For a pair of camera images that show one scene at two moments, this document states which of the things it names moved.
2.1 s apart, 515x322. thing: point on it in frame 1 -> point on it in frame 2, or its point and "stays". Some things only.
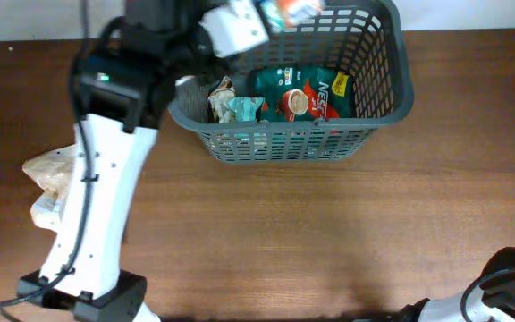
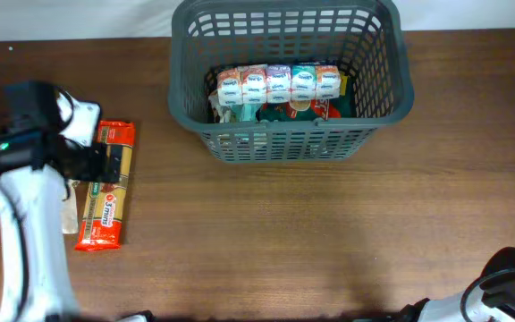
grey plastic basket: (369, 39) stays
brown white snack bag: (219, 99) stays
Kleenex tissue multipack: (287, 15) -> (259, 83)
